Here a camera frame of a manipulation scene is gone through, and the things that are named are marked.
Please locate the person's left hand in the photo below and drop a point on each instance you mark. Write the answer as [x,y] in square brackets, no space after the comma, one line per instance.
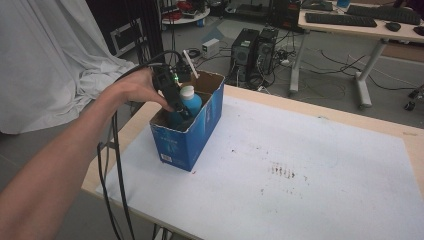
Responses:
[136,88]

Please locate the black keyboard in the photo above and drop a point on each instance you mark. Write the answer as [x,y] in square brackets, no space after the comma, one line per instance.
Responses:
[340,20]
[383,14]

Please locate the white table mat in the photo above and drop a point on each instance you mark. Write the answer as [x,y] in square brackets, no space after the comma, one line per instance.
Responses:
[283,180]

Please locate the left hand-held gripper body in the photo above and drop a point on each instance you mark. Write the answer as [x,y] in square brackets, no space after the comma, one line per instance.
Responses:
[166,81]

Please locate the chrome stool with wheels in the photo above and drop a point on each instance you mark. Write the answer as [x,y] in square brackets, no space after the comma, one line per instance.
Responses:
[412,100]

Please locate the blue cup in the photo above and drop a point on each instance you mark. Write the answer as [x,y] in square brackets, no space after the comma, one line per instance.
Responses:
[343,3]

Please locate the small white box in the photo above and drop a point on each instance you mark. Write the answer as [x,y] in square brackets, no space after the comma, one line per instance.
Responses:
[210,48]

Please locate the black equipment case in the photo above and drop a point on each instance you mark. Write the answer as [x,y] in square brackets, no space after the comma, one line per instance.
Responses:
[128,38]

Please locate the black computer tower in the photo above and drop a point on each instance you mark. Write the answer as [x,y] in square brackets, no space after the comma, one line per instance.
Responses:
[243,53]
[268,50]

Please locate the black curtain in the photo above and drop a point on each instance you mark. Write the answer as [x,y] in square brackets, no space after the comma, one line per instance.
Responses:
[113,13]

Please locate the white power strip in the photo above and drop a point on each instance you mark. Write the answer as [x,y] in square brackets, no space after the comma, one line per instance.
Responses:
[285,62]

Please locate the black computer under desk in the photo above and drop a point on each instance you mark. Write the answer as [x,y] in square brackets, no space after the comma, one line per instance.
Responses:
[285,15]

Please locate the blue cardboard box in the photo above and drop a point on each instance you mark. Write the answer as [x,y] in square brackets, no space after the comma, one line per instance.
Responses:
[193,143]

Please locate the wooden desk with white legs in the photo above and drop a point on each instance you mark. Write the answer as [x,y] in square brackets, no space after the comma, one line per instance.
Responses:
[366,33]

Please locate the blue bottle with white cap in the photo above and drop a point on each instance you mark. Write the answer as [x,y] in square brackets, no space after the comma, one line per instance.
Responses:
[195,101]

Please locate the white cloth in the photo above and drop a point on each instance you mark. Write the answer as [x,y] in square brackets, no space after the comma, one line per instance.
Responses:
[43,60]

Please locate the black computer mouse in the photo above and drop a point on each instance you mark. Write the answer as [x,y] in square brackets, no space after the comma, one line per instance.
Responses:
[419,31]
[393,26]

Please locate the round white table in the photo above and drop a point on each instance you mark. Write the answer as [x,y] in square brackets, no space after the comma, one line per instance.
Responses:
[190,18]

